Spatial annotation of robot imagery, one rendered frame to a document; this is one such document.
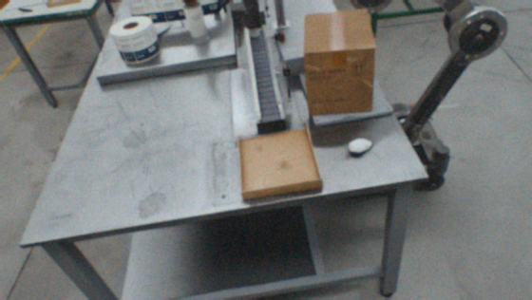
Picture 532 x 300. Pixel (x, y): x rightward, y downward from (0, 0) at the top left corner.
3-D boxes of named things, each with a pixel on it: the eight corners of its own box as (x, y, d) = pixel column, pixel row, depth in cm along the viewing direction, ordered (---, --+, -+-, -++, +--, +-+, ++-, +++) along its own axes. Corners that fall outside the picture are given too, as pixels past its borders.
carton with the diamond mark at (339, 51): (309, 72, 177) (304, 13, 159) (364, 68, 174) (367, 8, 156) (308, 116, 155) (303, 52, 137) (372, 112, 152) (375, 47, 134)
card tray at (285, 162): (238, 140, 153) (237, 132, 150) (306, 128, 153) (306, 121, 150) (242, 200, 131) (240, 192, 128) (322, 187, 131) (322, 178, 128)
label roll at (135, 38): (125, 46, 212) (115, 19, 202) (162, 40, 211) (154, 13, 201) (117, 65, 197) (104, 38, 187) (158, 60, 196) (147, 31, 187)
